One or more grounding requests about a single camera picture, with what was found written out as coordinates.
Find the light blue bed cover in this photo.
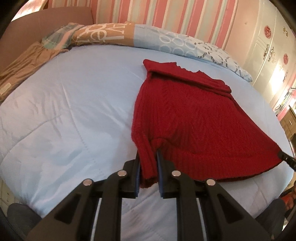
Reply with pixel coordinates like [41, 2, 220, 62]
[1, 45, 293, 240]

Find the plaid pastel cloth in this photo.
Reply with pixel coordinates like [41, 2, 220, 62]
[41, 23, 84, 50]

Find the brown bed sheet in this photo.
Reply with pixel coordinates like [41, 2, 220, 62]
[1, 42, 68, 102]

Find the patterned blue brown pillow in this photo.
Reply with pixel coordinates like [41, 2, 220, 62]
[71, 22, 252, 82]

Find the brown headboard panel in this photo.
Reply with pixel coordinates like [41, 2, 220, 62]
[1, 6, 93, 70]

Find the white decorated wardrobe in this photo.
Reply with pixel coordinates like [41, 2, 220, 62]
[243, 1, 295, 108]

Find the red knit sweater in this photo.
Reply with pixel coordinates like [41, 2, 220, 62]
[132, 59, 281, 187]

